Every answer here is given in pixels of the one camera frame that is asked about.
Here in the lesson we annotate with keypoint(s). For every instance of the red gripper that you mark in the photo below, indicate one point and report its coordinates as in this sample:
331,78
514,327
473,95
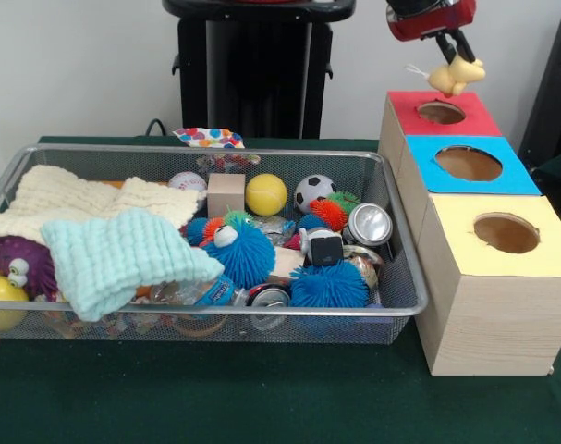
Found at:
428,23

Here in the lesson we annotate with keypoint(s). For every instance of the yellow plush toy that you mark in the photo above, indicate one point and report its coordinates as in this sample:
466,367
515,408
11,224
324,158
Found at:
455,76

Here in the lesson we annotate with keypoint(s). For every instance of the colourful polka dot cloth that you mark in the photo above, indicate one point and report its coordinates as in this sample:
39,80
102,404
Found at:
206,137

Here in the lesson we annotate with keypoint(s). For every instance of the mint green knitted cloth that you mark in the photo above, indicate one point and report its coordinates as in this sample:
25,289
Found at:
123,259

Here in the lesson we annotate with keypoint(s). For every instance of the wooden box with three holes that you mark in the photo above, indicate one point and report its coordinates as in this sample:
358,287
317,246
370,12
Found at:
492,324

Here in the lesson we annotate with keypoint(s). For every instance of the black chair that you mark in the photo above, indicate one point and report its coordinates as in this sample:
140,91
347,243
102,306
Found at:
552,92

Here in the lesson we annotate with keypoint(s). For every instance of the silver crushed can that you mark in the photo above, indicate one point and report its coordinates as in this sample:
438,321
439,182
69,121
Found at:
368,224

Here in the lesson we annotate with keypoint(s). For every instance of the small soccer ball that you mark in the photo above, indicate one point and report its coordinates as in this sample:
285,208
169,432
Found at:
314,192

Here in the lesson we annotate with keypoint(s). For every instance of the orange and green spiky toy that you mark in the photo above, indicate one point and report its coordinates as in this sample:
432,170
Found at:
331,210

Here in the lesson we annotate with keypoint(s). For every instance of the plain yellow ball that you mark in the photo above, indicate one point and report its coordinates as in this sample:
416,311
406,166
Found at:
266,194

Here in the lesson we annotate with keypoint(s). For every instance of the small crumpled clear bottle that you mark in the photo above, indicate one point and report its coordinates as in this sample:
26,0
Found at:
273,225

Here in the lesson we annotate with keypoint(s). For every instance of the blue spiky ball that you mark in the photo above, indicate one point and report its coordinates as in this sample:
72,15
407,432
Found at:
331,287

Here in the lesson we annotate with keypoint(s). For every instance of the plain wooden block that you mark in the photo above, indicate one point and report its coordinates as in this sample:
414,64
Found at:
224,196

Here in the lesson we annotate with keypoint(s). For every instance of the blue spiky toy with eyes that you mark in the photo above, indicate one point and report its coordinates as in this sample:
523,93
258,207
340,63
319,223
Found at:
247,259

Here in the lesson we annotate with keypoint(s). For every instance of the white baseball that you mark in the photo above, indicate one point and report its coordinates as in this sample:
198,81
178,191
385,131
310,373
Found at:
187,181

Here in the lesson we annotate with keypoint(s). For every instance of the dark green table cloth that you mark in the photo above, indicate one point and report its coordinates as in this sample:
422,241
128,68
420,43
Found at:
261,393

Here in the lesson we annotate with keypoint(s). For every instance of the cream knitted cloth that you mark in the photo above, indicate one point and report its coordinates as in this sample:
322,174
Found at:
63,194

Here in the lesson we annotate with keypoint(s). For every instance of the purple spiky toy with eyes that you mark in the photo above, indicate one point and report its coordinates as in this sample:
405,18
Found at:
26,261

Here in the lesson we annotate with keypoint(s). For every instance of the yellow smiley face ball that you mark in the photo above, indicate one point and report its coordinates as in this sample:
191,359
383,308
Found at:
3,296

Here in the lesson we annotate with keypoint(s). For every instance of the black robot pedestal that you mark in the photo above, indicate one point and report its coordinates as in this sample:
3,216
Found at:
261,69

